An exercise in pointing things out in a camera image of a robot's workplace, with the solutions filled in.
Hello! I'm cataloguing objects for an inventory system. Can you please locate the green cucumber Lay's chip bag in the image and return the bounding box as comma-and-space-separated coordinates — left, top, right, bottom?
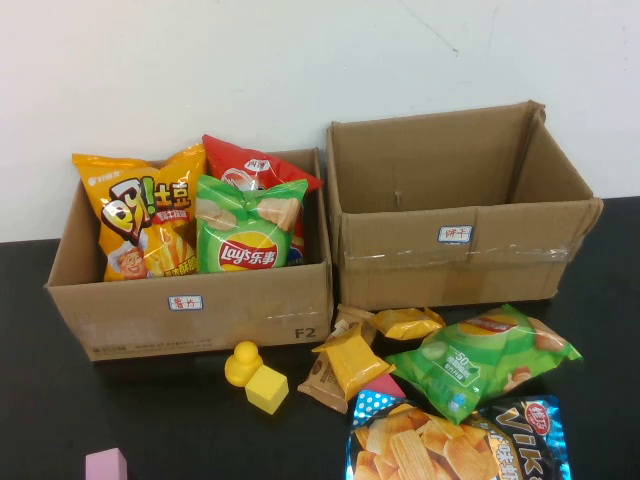
384, 303, 584, 425

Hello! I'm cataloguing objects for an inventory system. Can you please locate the orange potato stick snack bag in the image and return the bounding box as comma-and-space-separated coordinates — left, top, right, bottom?
71, 143, 208, 283

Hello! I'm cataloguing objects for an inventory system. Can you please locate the green Lay's bag with logo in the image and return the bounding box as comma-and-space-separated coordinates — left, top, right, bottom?
194, 173, 310, 275

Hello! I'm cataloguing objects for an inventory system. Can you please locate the plain taped cardboard box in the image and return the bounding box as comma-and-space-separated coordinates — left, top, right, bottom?
325, 100, 605, 312

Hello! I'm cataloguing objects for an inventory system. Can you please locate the brown biscuit packet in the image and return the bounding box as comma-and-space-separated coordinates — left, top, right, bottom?
332, 303, 377, 346
297, 349, 351, 415

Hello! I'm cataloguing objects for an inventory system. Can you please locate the red chip bag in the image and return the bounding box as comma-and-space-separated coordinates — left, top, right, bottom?
201, 133, 325, 266

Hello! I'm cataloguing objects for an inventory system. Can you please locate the yellow biscuit packet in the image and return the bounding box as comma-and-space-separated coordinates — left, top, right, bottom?
372, 306, 446, 341
310, 329, 396, 401

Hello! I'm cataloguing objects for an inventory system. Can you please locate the yellow rubber duck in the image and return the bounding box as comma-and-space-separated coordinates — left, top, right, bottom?
223, 340, 265, 389

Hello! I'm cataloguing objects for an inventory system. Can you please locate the white label with red writing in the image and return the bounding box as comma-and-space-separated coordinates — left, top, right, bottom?
167, 294, 204, 312

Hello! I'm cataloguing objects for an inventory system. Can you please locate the yellow foam cube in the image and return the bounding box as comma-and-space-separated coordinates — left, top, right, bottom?
244, 364, 290, 415

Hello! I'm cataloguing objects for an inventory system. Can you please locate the magenta foam block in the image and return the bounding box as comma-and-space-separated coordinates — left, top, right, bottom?
367, 374, 407, 400

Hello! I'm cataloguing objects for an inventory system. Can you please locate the cardboard box with F2 print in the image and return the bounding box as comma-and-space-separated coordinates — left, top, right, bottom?
44, 146, 335, 364

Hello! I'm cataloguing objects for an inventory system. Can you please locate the blue Vika shrimp chip bag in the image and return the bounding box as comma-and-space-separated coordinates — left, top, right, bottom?
344, 389, 569, 480

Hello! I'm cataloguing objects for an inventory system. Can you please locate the light pink foam block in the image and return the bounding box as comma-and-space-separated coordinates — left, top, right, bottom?
84, 448, 129, 480

